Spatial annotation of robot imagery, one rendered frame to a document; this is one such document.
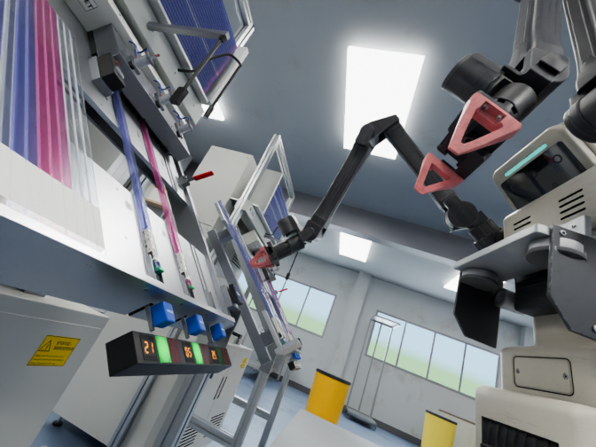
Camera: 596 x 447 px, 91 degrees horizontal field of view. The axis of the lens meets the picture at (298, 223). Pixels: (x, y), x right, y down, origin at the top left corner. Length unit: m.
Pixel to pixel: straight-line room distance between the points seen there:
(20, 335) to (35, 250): 0.48
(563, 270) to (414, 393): 7.20
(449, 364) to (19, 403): 7.56
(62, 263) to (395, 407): 7.47
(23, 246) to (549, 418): 0.66
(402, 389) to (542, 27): 7.32
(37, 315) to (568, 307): 0.92
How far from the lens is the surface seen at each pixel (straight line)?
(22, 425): 0.95
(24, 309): 0.78
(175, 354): 0.50
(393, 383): 7.63
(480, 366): 8.13
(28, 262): 0.36
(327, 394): 3.51
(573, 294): 0.59
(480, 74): 0.55
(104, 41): 0.88
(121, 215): 0.51
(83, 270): 0.38
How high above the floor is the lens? 0.72
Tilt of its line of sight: 22 degrees up
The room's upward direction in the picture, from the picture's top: 23 degrees clockwise
